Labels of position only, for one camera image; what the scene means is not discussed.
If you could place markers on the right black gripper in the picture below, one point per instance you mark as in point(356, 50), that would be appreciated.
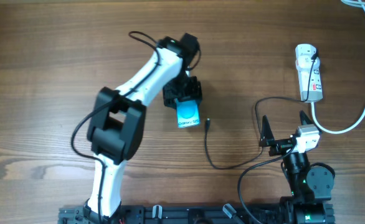
point(267, 138)

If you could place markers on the white power strip socket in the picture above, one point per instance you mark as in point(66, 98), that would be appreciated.
point(308, 67)

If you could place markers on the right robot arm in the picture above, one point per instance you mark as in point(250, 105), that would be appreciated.
point(310, 184)

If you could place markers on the turquoise screen Galaxy smartphone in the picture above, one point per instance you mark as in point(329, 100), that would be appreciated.
point(187, 114)

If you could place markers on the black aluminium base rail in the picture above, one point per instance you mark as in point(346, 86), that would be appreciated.
point(265, 213)

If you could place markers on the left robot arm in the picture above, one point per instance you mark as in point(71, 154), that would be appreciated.
point(117, 121)

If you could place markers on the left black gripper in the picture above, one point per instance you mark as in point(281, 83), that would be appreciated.
point(194, 92)

